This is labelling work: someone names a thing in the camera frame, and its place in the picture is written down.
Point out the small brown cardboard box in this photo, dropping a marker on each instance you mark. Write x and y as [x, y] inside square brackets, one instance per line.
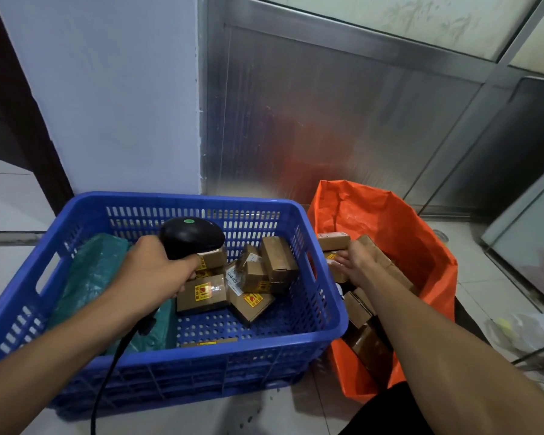
[333, 242]
[358, 308]
[368, 352]

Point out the round metal floor drain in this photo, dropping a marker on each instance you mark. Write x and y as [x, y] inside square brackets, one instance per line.
[441, 236]

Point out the metal door panel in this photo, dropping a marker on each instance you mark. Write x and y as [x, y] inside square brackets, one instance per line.
[326, 113]

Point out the person's right hand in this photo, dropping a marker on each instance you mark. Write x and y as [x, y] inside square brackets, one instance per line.
[362, 262]

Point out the person's right fingers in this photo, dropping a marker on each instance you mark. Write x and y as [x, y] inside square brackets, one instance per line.
[341, 259]

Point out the person's right forearm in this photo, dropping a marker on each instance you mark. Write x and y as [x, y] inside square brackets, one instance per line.
[449, 357]

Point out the black handheld barcode scanner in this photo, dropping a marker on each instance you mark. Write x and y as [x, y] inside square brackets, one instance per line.
[190, 235]

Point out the person's left fingers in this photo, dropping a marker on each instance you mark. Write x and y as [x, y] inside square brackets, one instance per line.
[186, 271]

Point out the blue plastic crate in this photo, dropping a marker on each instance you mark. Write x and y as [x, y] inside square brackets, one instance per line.
[254, 357]

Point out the person's left hand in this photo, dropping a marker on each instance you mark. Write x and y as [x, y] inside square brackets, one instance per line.
[147, 276]

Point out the pile of cardboard boxes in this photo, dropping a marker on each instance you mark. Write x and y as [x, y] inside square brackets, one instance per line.
[279, 258]

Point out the green plastic mailer parcel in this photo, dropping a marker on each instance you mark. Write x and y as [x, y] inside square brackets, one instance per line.
[90, 276]

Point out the long brown cardboard box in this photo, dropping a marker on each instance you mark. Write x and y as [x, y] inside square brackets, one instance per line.
[396, 272]

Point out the leaning glass pane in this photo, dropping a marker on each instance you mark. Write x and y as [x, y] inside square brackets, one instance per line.
[526, 235]

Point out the orange plastic bag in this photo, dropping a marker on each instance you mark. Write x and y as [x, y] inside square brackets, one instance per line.
[390, 212]

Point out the person's left forearm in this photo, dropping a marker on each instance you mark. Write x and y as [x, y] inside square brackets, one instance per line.
[50, 357]

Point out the crumpled white plastic bag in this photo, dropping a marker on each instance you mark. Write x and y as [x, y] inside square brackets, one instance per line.
[532, 332]

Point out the small box with yellow sticker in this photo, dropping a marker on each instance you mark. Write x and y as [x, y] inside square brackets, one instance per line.
[337, 275]

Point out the person's black trousers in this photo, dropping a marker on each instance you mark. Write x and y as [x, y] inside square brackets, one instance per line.
[385, 414]

